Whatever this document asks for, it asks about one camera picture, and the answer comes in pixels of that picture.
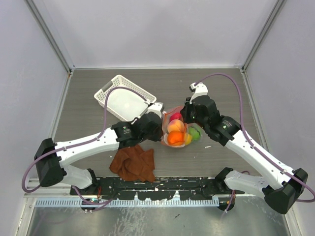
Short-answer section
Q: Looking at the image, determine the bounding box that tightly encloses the pink peach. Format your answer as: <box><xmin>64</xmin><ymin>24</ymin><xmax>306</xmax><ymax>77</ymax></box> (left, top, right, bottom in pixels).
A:
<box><xmin>167</xmin><ymin>120</ymin><xmax>185</xmax><ymax>133</ymax></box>

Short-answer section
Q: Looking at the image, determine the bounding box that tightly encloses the clear zip top bag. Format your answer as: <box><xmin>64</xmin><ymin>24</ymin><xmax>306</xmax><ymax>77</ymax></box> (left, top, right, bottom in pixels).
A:
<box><xmin>161</xmin><ymin>106</ymin><xmax>202</xmax><ymax>148</ymax></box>

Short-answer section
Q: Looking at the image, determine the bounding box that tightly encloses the orange fruit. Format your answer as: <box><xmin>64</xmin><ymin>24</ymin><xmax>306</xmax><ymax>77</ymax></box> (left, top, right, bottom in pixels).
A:
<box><xmin>167</xmin><ymin>131</ymin><xmax>185</xmax><ymax>146</ymax></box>

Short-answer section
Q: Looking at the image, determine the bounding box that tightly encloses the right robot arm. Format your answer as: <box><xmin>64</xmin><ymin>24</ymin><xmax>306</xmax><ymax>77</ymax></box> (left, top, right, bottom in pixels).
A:
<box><xmin>180</xmin><ymin>95</ymin><xmax>308</xmax><ymax>214</ymax></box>

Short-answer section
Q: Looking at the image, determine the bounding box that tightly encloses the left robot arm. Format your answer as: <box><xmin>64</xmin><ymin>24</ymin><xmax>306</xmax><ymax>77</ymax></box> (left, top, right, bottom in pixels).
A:
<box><xmin>34</xmin><ymin>112</ymin><xmax>162</xmax><ymax>195</ymax></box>

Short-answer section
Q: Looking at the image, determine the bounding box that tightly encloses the white plastic basket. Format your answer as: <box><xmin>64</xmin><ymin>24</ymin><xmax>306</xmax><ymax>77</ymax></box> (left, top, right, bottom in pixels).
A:
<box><xmin>94</xmin><ymin>75</ymin><xmax>157</xmax><ymax>121</ymax></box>

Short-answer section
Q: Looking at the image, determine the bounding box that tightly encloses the brown cloth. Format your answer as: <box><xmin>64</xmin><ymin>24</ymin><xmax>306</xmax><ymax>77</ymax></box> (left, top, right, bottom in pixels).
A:
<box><xmin>109</xmin><ymin>145</ymin><xmax>156</xmax><ymax>182</ymax></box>

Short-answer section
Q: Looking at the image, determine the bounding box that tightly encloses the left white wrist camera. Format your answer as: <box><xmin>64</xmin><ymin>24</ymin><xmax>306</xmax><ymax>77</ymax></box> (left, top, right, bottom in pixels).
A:
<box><xmin>145</xmin><ymin>101</ymin><xmax>164</xmax><ymax>118</ymax></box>

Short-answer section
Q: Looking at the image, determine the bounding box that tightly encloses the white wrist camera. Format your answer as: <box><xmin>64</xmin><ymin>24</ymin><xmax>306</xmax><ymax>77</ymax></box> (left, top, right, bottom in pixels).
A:
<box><xmin>145</xmin><ymin>101</ymin><xmax>164</xmax><ymax>118</ymax></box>
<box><xmin>189</xmin><ymin>83</ymin><xmax>208</xmax><ymax>104</ymax></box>

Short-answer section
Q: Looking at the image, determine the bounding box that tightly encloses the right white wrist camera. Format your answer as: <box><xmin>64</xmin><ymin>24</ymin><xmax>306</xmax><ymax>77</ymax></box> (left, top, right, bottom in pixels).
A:
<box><xmin>189</xmin><ymin>83</ymin><xmax>208</xmax><ymax>104</ymax></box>

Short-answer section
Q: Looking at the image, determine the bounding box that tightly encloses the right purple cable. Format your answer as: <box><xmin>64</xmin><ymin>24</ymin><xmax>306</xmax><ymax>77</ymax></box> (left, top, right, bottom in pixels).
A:
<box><xmin>194</xmin><ymin>72</ymin><xmax>315</xmax><ymax>204</ymax></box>

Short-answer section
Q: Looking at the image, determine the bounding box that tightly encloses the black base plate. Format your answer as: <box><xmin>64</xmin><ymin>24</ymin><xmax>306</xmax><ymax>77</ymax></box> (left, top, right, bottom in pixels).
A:
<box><xmin>79</xmin><ymin>177</ymin><xmax>232</xmax><ymax>201</ymax></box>

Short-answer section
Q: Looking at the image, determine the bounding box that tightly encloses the white slotted cable duct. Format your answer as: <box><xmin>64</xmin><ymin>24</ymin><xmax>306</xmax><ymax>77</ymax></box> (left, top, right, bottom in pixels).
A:
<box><xmin>34</xmin><ymin>197</ymin><xmax>220</xmax><ymax>207</ymax></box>

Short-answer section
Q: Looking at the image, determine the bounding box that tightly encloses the right aluminium frame post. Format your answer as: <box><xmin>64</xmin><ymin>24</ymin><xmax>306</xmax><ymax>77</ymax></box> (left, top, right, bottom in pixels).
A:
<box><xmin>241</xmin><ymin>0</ymin><xmax>287</xmax><ymax>72</ymax></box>

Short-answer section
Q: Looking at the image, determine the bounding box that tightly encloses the aluminium frame post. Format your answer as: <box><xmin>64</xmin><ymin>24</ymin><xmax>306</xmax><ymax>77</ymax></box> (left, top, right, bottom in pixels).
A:
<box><xmin>25</xmin><ymin>0</ymin><xmax>75</xmax><ymax>73</ymax></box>
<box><xmin>241</xmin><ymin>0</ymin><xmax>287</xmax><ymax>72</ymax></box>

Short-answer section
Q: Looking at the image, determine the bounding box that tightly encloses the left aluminium frame post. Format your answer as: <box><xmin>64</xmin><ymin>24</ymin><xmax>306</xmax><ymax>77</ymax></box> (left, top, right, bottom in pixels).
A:
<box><xmin>25</xmin><ymin>0</ymin><xmax>75</xmax><ymax>73</ymax></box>

